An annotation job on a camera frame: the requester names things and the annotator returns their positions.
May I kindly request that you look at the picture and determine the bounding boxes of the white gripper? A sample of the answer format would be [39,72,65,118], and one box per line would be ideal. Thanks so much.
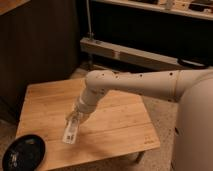
[66,90,102,127]

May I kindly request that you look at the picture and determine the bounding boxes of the clear plastic bottle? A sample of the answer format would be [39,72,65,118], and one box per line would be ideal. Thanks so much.
[62,114,81,144]

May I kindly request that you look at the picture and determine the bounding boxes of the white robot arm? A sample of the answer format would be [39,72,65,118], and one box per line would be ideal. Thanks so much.
[67,70,187,122]

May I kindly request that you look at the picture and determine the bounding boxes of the black ceramic bowl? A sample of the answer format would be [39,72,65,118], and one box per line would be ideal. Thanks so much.
[2,134,46,171]

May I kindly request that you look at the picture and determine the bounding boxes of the wooden table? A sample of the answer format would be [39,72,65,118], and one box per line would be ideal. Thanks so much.
[16,78,160,171]

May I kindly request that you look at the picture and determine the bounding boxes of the grey metal beam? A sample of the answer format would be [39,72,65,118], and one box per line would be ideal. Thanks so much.
[80,37,192,70]

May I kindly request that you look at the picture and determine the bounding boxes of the metal pole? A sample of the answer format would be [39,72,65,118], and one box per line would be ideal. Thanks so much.
[86,0,93,40]

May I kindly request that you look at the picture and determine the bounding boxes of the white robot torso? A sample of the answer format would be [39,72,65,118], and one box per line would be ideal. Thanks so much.
[170,70,213,171]

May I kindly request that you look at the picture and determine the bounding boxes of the wooden shelf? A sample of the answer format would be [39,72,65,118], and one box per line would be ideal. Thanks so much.
[93,0,213,21]

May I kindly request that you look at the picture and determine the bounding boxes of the black handle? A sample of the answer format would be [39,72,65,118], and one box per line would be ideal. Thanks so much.
[177,59,209,69]

